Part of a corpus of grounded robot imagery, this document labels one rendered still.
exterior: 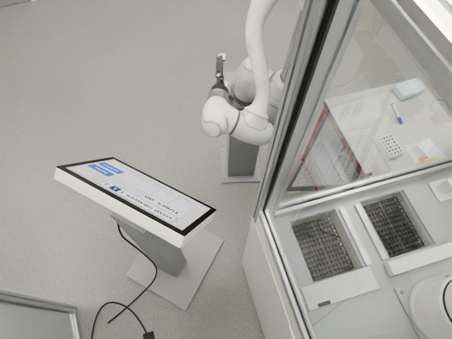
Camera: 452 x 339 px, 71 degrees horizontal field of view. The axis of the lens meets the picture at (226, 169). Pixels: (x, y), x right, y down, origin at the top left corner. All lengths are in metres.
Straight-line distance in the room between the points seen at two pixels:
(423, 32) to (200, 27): 3.23
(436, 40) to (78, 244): 2.32
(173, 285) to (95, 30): 2.60
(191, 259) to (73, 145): 1.34
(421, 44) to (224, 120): 0.88
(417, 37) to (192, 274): 1.97
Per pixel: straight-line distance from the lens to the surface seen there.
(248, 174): 2.40
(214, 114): 1.16
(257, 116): 1.21
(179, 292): 2.16
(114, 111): 2.90
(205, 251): 2.19
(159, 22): 3.62
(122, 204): 1.09
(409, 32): 0.36
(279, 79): 1.56
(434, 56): 0.35
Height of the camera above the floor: 2.16
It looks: 62 degrees down
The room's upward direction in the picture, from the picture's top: 1 degrees clockwise
